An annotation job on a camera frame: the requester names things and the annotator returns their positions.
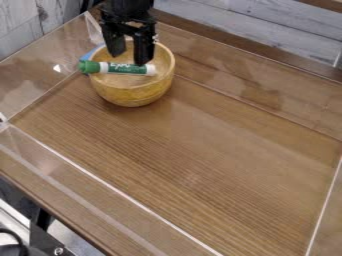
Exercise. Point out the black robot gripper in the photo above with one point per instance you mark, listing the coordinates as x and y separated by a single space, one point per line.
123 17

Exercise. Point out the green Expo marker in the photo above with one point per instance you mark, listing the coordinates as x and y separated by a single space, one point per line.
124 68

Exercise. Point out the clear acrylic tray walls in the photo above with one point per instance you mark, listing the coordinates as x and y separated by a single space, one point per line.
223 170

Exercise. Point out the blue block behind bowl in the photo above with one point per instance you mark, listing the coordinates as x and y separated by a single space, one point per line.
88 55

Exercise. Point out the brown wooden bowl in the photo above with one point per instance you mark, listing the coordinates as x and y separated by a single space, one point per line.
132 90

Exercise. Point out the black table leg bracket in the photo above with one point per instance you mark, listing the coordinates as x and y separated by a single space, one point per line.
40 239

